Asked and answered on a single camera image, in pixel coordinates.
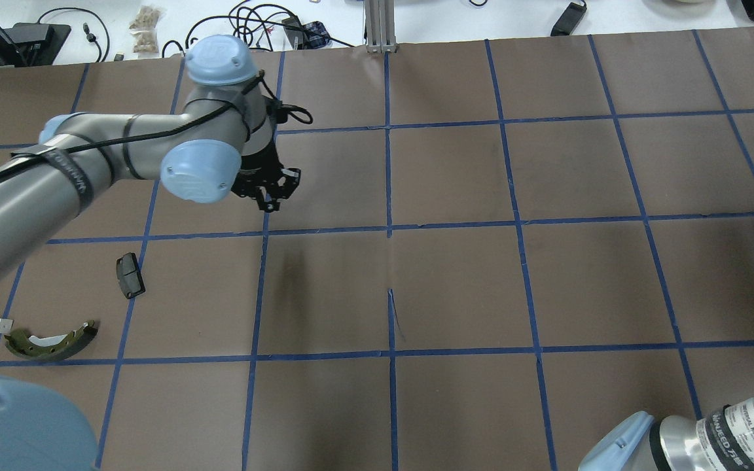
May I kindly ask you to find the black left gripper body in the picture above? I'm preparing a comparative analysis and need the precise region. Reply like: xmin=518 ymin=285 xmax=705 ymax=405
xmin=231 ymin=141 xmax=285 ymax=200

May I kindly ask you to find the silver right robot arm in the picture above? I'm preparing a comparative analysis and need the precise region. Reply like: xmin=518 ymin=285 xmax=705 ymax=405
xmin=578 ymin=396 xmax=754 ymax=470

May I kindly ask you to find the dark grey brake pad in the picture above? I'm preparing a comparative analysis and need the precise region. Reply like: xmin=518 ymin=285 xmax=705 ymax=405
xmin=115 ymin=253 xmax=146 ymax=299

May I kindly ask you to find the olive green brake shoe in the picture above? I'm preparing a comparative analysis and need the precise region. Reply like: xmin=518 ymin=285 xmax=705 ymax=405
xmin=4 ymin=320 xmax=99 ymax=362

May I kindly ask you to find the black power adapter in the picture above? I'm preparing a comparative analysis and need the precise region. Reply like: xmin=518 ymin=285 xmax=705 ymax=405
xmin=550 ymin=1 xmax=588 ymax=37

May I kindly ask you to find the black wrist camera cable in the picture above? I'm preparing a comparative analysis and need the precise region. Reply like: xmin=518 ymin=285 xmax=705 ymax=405
xmin=259 ymin=72 xmax=314 ymax=126

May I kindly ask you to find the aluminium frame post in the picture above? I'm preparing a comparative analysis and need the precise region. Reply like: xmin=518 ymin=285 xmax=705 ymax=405
xmin=363 ymin=0 xmax=397 ymax=54

